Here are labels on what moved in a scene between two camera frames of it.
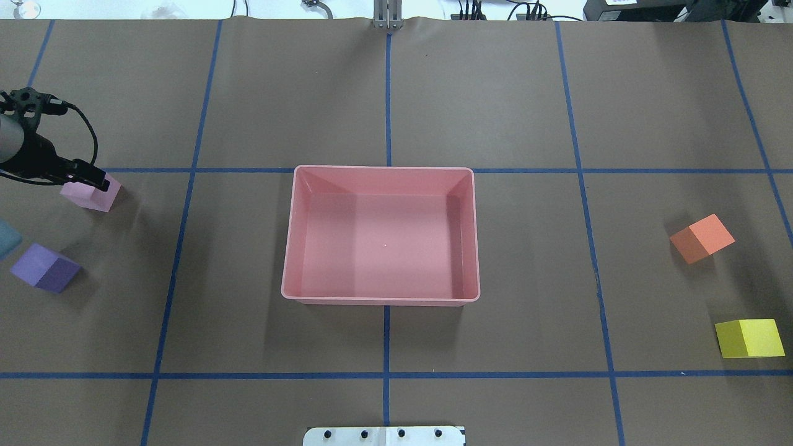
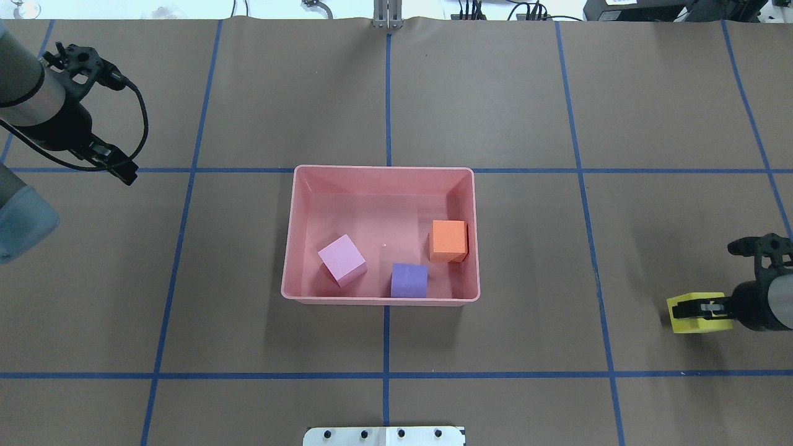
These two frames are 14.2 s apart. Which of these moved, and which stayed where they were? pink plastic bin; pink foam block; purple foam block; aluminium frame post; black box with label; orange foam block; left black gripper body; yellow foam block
Moved: left black gripper body; yellow foam block; purple foam block; pink foam block; orange foam block
Stayed: black box with label; pink plastic bin; aluminium frame post
